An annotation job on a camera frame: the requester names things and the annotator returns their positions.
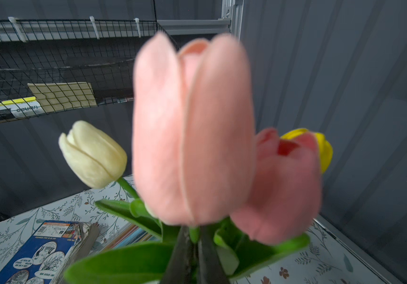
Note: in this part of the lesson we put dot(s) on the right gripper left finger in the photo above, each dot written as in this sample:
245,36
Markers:
179,269

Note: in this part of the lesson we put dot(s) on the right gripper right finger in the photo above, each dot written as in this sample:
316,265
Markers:
210,270

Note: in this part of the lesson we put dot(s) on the pink tulip stem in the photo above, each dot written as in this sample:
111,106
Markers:
287,190
193,146

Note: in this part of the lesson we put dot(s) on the floral patterned table mat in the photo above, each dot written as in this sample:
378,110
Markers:
325,261

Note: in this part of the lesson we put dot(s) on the pink and yellow tulip bunch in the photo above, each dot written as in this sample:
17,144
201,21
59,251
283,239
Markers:
237,253

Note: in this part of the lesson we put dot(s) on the yellow marker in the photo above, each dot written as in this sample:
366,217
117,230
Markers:
20,108

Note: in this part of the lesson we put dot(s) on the black wire wall basket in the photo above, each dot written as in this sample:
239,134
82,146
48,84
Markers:
50,66

